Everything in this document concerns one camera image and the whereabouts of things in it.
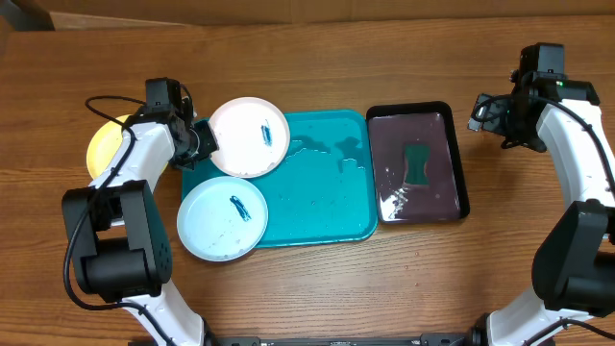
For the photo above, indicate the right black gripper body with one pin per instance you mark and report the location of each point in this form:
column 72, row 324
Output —
column 511, row 124

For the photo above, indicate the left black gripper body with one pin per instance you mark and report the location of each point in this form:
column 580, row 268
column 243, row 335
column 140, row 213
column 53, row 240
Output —
column 202, row 143

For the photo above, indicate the pink white plate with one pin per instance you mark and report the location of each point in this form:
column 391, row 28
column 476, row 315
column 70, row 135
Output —
column 252, row 136

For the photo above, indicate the yellow plate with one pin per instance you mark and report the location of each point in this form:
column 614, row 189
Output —
column 103, row 146

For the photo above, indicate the green sponge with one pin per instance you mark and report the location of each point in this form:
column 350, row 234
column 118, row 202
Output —
column 416, row 159

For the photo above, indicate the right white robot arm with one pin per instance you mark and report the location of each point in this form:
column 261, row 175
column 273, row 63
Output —
column 572, row 280

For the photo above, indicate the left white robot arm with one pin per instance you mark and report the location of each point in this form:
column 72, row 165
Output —
column 118, row 254

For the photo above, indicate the black rectangular tray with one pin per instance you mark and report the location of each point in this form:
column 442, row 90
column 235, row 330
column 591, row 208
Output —
column 390, row 129

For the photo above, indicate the teal plastic tray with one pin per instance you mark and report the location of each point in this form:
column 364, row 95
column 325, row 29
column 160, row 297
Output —
column 323, row 190

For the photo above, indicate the light blue plate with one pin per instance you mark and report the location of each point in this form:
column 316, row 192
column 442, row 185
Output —
column 222, row 219

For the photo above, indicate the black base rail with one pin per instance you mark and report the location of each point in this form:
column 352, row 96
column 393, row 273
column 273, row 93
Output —
column 336, row 341

